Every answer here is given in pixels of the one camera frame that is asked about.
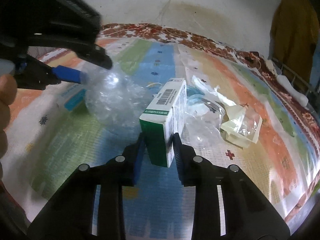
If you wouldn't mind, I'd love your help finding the clear plastic bag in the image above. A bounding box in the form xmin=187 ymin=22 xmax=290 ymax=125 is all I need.
xmin=81 ymin=63 xmax=152 ymax=133

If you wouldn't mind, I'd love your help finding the green white medicine box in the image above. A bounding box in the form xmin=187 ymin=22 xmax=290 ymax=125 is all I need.
xmin=139 ymin=78 xmax=187 ymax=167

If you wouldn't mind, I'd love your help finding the clear bag with tubing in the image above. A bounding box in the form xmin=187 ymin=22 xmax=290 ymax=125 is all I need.
xmin=185 ymin=97 xmax=225 ymax=147

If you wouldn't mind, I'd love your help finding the blue surgical face mask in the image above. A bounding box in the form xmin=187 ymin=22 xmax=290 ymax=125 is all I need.
xmin=143 ymin=79 xmax=206 ymax=116

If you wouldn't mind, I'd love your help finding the person's left hand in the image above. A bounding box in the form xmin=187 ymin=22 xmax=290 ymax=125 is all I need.
xmin=0 ymin=74 xmax=18 ymax=181

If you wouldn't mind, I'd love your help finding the blue white mask package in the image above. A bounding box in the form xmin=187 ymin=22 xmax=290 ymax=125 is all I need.
xmin=57 ymin=83 xmax=86 ymax=112

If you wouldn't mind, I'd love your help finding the striped colourful bed sheet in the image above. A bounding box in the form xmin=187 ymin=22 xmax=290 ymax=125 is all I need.
xmin=4 ymin=37 xmax=320 ymax=221

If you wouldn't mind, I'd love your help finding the yellowish plastic wrapper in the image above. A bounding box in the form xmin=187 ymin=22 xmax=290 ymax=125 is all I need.
xmin=220 ymin=105 xmax=262 ymax=148

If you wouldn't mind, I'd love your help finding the brown floral blanket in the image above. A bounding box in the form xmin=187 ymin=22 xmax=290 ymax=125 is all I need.
xmin=98 ymin=23 xmax=319 ymax=158

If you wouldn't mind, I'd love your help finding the white pillow at bedside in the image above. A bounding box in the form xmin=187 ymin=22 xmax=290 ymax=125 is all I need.
xmin=276 ymin=75 xmax=309 ymax=107

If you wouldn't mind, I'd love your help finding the metal bed rail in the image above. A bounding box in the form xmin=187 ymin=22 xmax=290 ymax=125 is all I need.
xmin=271 ymin=57 xmax=319 ymax=96

